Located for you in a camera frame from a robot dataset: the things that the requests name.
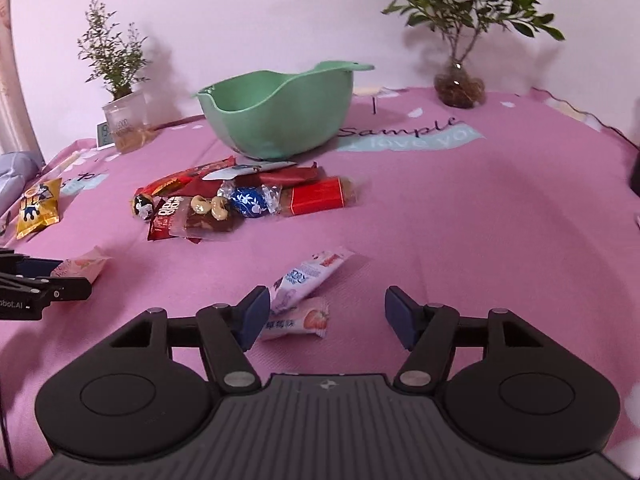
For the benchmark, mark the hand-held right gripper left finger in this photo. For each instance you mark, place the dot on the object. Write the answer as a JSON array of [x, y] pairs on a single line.
[[255, 315]]

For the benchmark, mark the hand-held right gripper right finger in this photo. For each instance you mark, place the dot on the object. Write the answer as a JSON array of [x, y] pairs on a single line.
[[400, 315]]

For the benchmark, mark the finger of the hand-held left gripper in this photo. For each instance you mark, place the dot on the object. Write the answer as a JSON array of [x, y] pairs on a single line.
[[37, 266], [65, 288]]

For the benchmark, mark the pink snack packet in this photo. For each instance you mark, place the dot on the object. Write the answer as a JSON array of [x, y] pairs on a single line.
[[82, 265]]

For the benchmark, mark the pale pink strawberry packet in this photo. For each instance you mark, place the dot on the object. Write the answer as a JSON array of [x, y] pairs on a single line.
[[300, 320]]

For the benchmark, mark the lavender white snack packet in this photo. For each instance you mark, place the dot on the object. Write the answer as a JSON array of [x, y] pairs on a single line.
[[305, 275]]

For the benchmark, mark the dark red long packet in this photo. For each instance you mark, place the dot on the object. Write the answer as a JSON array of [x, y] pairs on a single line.
[[290, 176]]

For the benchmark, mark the red picture snack packet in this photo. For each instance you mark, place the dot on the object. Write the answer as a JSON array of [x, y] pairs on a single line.
[[175, 180]]

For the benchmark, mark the green plastic bowl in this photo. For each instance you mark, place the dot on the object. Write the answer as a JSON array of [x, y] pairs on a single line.
[[270, 115]]

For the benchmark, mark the yellow cartoon snack packet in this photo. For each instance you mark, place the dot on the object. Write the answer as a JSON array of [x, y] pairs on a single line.
[[37, 210]]

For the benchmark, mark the blue grey cloth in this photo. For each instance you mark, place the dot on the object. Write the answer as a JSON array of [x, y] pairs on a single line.
[[15, 175]]

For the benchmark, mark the pink printed tablecloth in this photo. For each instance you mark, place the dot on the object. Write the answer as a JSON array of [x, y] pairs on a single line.
[[450, 235]]

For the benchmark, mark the nut bar packet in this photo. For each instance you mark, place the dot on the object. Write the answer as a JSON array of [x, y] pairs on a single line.
[[200, 220]]

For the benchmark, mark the blue foil candy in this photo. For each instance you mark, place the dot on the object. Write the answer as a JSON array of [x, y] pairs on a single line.
[[250, 202]]

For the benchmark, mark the black white wrapped candy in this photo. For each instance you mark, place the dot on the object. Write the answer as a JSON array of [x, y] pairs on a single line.
[[145, 207]]

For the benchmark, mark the red clear bar packet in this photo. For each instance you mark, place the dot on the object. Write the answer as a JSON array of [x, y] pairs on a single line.
[[315, 197]]

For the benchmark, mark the white flat packet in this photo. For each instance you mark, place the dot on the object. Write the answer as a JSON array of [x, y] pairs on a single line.
[[235, 172]]

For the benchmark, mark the small digital clock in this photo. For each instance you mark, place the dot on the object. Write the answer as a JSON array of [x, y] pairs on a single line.
[[104, 135]]

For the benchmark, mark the small plant in clear pot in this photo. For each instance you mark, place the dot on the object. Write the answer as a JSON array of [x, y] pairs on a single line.
[[125, 125]]

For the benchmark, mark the pale patterned curtain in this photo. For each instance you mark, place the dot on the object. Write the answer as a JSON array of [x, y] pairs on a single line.
[[12, 85]]

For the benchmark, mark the leafy plant in glass vase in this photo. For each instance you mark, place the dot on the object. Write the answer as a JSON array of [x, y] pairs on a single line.
[[457, 87]]

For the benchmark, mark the dark bottle with red cap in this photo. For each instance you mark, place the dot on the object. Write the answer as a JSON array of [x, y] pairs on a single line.
[[635, 170]]

